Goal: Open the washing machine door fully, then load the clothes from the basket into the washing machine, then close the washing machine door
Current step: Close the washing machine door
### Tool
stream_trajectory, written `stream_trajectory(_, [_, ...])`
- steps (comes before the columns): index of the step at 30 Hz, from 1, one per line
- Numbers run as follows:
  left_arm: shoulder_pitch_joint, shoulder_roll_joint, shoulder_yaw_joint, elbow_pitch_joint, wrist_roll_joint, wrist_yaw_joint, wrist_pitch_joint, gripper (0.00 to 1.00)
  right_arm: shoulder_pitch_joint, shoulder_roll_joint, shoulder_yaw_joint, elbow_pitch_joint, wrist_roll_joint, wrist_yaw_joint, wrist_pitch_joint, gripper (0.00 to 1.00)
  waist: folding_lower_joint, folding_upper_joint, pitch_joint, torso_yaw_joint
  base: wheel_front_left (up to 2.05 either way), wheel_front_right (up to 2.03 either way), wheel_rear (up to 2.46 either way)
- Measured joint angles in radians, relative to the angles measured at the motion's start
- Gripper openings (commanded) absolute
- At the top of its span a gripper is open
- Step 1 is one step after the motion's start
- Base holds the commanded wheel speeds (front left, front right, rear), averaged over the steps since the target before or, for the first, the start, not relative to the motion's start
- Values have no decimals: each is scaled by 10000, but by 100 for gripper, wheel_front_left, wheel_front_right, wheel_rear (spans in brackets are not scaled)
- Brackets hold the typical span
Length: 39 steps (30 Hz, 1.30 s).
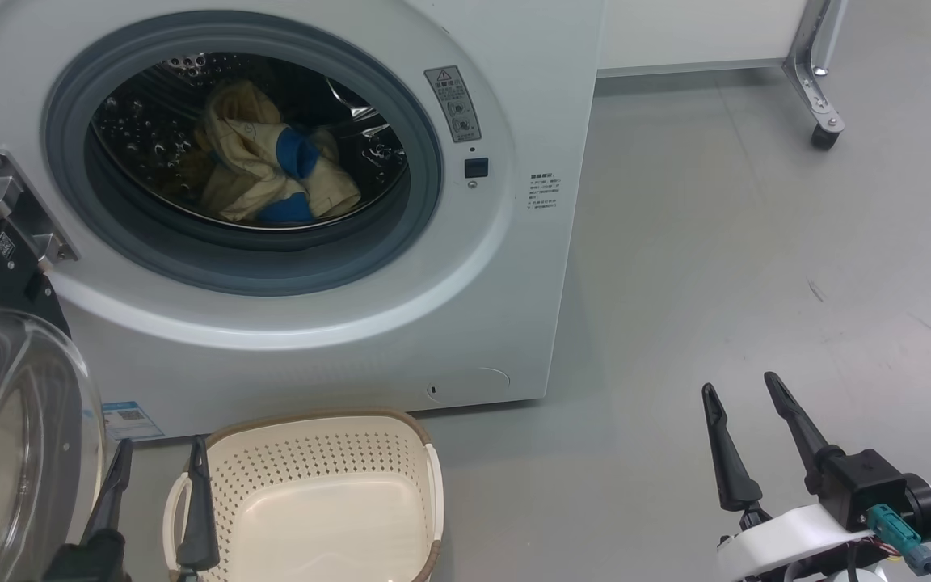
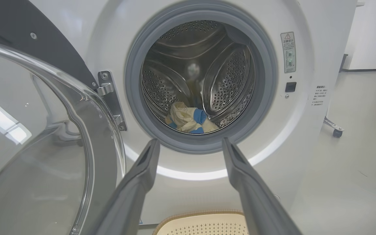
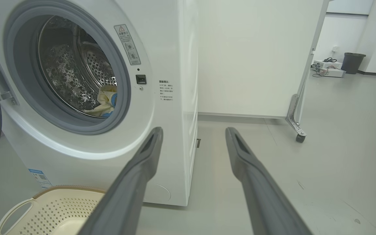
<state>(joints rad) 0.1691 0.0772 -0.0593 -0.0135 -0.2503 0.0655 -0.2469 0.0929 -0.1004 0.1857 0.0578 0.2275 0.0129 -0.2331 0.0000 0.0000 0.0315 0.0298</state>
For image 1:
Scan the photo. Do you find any right camera cable teal plug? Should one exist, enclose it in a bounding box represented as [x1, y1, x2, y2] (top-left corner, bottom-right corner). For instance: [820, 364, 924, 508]
[866, 503, 931, 582]

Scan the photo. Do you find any cream perforated laundry basket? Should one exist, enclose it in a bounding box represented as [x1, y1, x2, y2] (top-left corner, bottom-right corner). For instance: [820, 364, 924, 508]
[162, 408, 444, 582]

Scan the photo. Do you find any grey warning sticker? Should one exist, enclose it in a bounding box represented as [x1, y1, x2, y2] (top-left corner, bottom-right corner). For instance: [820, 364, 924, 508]
[423, 65, 483, 145]

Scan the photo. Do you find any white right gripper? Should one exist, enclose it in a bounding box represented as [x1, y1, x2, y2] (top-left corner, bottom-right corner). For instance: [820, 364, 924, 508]
[701, 371, 880, 582]

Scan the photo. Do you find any cream garment with blue trim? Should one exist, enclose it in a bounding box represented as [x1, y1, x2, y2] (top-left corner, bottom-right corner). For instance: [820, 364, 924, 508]
[197, 121, 363, 226]

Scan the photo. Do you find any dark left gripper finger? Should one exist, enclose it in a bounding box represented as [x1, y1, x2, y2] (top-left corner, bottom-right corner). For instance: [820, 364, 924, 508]
[81, 438, 134, 545]
[175, 436, 221, 571]

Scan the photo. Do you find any round white filter cover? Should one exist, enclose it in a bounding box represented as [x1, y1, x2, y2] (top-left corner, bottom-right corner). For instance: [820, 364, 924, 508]
[424, 367, 512, 403]

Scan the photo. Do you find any grey rubber door gasket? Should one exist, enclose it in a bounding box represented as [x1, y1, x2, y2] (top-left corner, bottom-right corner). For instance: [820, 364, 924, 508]
[43, 20, 444, 297]

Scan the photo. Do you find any steel washer drum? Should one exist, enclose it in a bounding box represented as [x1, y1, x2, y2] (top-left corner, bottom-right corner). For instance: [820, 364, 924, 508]
[89, 52, 412, 233]

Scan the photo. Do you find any black glass washing machine door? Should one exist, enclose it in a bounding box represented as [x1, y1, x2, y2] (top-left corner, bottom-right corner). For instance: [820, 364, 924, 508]
[0, 178, 107, 582]

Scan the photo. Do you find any small printed text label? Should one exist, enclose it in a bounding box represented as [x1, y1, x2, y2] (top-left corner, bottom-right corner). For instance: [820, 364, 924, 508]
[526, 171, 562, 213]

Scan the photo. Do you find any white front-load washing machine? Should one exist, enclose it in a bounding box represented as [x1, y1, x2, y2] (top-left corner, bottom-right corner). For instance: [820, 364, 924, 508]
[0, 0, 608, 442]

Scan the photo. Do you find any blue energy label sticker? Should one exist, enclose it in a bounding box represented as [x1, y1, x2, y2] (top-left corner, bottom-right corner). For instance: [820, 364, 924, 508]
[101, 400, 166, 442]

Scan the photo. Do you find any metal door hinge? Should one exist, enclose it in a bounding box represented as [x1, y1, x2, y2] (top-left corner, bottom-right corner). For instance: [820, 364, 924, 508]
[0, 150, 79, 272]

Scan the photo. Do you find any metal frame leg with caster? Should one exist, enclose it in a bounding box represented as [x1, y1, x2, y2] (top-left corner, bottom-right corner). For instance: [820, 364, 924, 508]
[781, 0, 849, 151]

